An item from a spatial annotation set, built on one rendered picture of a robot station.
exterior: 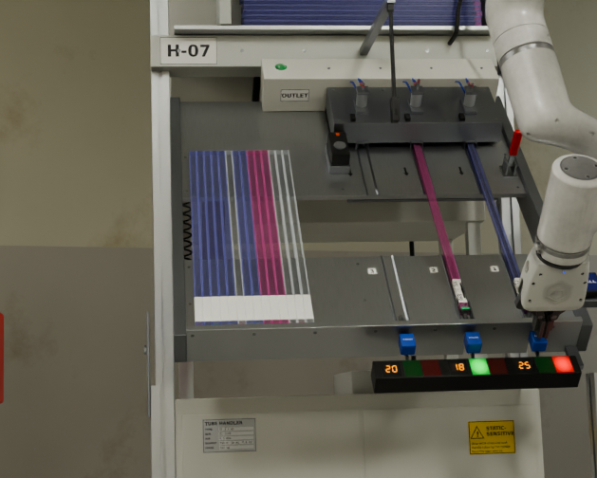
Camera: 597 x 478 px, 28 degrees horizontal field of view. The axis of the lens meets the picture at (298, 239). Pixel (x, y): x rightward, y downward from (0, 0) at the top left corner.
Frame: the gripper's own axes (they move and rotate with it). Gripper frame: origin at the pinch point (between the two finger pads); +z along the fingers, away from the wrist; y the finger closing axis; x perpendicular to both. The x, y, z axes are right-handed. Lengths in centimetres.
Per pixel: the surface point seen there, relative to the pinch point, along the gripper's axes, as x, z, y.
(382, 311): 8.0, 3.9, -25.1
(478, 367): -4.8, 4.9, -10.9
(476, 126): 56, -1, 1
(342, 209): 69, 29, -23
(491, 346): 2.3, 7.2, -7.0
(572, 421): 235, 290, 129
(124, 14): 337, 127, -80
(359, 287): 14.1, 3.9, -28.2
